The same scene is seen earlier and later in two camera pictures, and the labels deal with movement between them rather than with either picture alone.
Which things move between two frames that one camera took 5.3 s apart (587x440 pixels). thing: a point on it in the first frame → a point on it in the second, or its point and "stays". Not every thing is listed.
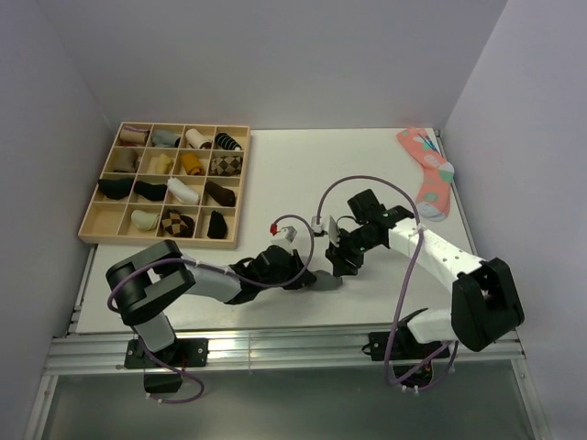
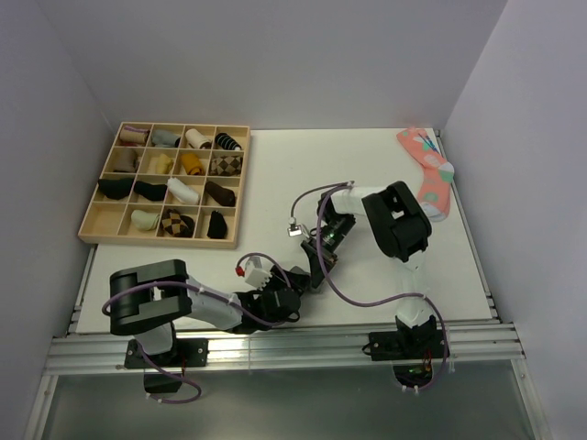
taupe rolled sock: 126,160 stays
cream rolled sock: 162,164 stays
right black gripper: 337,255 → 317,273
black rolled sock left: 117,189 stays
